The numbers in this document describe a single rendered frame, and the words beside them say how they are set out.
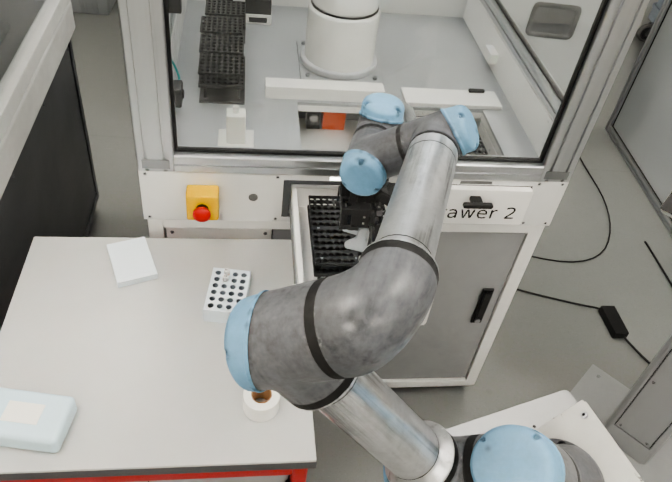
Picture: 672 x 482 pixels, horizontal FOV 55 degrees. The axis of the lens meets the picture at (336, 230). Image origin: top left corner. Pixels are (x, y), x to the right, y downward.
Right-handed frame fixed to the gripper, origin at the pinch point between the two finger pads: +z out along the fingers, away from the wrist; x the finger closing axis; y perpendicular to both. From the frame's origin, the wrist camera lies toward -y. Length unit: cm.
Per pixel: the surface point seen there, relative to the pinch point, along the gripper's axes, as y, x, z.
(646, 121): -176, -165, 71
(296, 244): 14.1, -5.4, 4.3
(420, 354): -31, -24, 71
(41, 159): 85, -66, 30
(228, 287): 28.4, -1.6, 13.9
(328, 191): 5.4, -24.6, 5.2
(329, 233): 6.2, -11.5, 6.6
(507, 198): -38.1, -21.5, 3.4
